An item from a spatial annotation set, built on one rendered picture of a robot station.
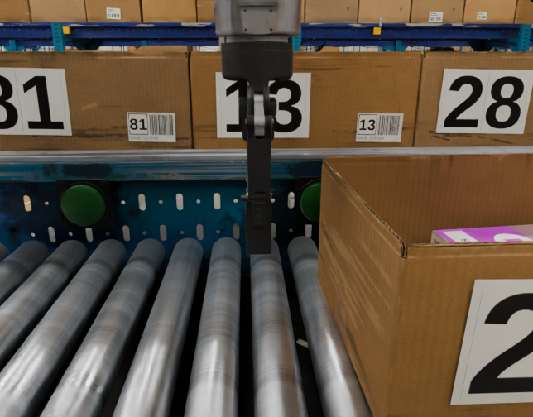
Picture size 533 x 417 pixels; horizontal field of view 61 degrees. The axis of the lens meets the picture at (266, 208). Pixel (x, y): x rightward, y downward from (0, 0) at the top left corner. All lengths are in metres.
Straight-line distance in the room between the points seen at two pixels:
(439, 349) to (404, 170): 0.30
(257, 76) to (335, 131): 0.37
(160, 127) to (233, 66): 0.36
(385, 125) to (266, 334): 0.46
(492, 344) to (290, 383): 0.18
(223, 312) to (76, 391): 0.18
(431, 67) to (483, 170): 0.25
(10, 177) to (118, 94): 0.22
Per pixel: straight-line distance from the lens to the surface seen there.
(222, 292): 0.61
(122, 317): 0.59
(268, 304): 0.58
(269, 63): 0.46
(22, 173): 0.83
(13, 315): 0.64
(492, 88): 0.90
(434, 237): 0.63
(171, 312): 0.57
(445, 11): 5.77
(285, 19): 0.47
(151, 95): 0.81
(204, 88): 0.79
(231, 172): 0.75
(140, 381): 0.48
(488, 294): 0.37
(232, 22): 0.46
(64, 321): 0.60
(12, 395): 0.51
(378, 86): 0.82
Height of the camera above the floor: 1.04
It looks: 19 degrees down
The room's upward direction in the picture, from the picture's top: straight up
